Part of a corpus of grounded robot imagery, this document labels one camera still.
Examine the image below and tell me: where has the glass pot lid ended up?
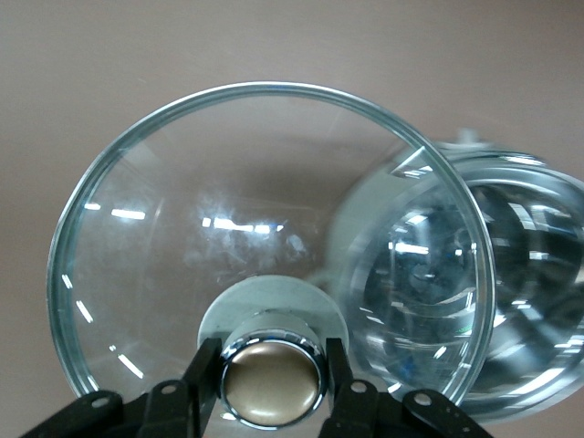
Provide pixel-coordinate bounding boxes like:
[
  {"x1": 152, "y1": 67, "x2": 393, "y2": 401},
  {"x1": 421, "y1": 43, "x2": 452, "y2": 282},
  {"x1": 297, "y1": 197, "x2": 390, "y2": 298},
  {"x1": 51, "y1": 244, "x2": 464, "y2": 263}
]
[{"x1": 45, "y1": 80, "x2": 497, "y2": 431}]

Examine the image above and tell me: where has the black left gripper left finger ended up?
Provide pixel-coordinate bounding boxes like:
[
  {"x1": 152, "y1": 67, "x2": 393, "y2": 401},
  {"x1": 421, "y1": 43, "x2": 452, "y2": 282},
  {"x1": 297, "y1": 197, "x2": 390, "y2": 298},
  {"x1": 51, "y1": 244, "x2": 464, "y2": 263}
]
[{"x1": 20, "y1": 337, "x2": 223, "y2": 438}]

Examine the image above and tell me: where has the stainless steel pot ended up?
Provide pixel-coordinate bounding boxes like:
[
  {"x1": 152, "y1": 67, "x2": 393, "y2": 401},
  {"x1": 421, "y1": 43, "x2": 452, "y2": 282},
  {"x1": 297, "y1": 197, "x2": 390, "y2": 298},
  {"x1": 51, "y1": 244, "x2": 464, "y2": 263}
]
[{"x1": 328, "y1": 130, "x2": 584, "y2": 425}]

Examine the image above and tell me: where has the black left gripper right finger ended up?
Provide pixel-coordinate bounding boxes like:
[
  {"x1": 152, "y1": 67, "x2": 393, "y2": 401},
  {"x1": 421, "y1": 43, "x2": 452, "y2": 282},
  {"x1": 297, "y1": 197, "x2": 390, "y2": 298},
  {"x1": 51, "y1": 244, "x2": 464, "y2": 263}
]
[{"x1": 320, "y1": 337, "x2": 475, "y2": 438}]

